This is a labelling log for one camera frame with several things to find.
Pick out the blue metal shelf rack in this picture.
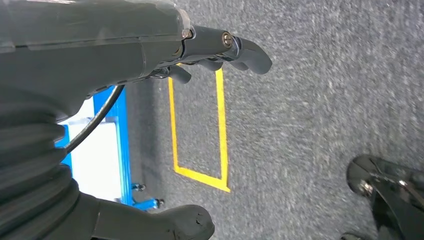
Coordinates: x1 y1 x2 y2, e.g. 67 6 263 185
54 85 166 212

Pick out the white foam panel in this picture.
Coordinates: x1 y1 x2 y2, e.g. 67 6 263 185
57 96 124 204

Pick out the yellow floor tape rectangle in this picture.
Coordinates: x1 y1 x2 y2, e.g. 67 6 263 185
167 62 232 194

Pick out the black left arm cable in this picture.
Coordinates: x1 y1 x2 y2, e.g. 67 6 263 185
64 84 126 155

